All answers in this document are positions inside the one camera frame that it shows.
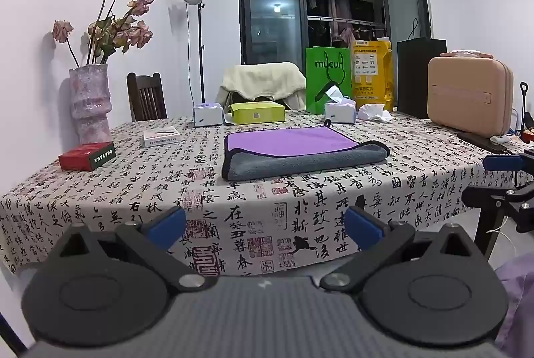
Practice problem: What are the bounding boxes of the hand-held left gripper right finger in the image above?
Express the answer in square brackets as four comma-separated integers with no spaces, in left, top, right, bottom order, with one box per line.
[319,206,485,294]

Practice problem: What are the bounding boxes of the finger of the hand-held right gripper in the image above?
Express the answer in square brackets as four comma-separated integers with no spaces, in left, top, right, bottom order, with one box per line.
[461,181,534,234]
[483,148,534,176]

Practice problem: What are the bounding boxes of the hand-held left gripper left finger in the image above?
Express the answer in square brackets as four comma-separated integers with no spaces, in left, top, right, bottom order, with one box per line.
[48,206,218,294]

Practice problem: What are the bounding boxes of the purple and grey towel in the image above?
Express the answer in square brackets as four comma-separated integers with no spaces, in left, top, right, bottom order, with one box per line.
[221,126,391,182]

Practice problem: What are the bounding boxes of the flat black case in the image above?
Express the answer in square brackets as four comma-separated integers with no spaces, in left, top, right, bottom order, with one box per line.
[456,131,508,152]

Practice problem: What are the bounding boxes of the calligraphy printed tablecloth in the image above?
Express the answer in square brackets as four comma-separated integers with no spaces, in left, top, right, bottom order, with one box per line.
[0,109,534,280]

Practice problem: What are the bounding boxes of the pink hard suitcase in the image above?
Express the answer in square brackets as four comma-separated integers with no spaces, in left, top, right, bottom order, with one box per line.
[426,49,515,139]

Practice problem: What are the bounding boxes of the flat white box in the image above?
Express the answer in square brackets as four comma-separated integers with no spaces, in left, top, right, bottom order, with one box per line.
[143,126,182,148]

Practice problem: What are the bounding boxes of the light purple cloth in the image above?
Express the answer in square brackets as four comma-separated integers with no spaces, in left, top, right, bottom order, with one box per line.
[494,253,534,358]

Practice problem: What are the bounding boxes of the red and green box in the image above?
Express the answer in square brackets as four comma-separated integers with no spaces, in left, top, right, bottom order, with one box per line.
[58,141,116,172]

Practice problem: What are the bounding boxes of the crumpled white tissue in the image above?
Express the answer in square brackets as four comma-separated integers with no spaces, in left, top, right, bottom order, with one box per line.
[357,103,393,122]

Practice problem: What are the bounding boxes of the white and purple tissue box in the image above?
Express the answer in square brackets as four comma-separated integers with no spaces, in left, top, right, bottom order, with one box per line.
[192,102,224,128]

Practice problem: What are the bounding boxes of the black paper bag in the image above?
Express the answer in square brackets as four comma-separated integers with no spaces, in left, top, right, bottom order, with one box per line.
[396,18,448,119]

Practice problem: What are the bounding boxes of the dark wooden chair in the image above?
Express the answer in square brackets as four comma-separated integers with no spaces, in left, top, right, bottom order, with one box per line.
[126,72,168,122]

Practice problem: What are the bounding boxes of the lime green box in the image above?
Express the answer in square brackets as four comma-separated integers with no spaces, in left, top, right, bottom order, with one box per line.
[227,100,286,125]

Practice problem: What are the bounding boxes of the pink textured vase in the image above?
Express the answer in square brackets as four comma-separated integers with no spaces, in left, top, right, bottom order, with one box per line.
[68,63,113,146]

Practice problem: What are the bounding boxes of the green paper bag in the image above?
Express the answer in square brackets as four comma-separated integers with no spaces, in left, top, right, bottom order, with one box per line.
[305,46,352,114]

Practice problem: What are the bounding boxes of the yellow plastic bag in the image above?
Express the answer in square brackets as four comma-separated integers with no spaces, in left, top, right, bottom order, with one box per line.
[351,40,395,111]

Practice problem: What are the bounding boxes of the cream fleece blanket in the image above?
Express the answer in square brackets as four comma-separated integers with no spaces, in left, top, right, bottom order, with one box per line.
[220,61,308,103]

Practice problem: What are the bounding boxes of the hanging clothes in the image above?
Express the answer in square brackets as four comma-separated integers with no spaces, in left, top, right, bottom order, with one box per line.
[306,0,359,46]

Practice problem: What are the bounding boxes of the dark framed sliding window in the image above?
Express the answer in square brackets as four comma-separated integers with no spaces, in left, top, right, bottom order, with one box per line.
[237,0,433,67]

